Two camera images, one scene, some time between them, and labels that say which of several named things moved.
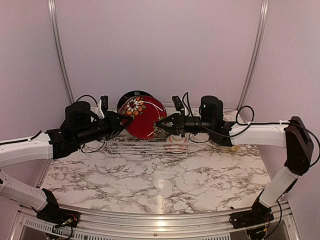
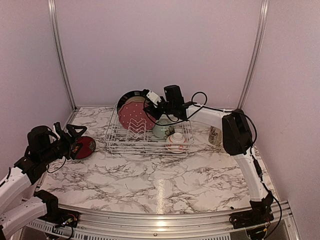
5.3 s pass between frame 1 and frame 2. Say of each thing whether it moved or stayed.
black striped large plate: stayed
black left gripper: moved
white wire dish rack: stayed
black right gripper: moved
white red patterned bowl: stayed
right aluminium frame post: stayed
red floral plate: moved
